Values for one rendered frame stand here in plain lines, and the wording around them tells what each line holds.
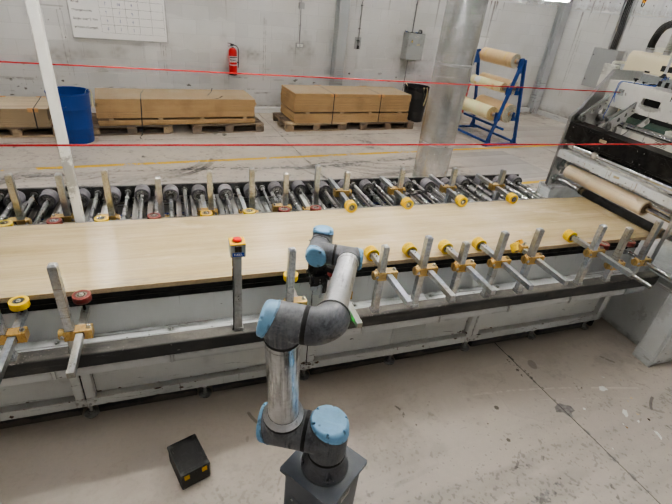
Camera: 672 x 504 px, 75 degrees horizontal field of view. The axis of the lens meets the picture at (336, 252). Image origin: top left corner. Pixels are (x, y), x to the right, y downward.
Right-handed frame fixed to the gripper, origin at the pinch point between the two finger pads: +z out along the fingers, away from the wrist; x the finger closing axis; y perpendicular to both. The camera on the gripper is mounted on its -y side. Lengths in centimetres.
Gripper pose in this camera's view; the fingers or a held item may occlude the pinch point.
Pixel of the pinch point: (321, 295)
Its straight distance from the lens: 210.4
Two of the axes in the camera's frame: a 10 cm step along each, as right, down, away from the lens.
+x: 3.5, 5.1, -7.9
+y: -9.3, 1.0, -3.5
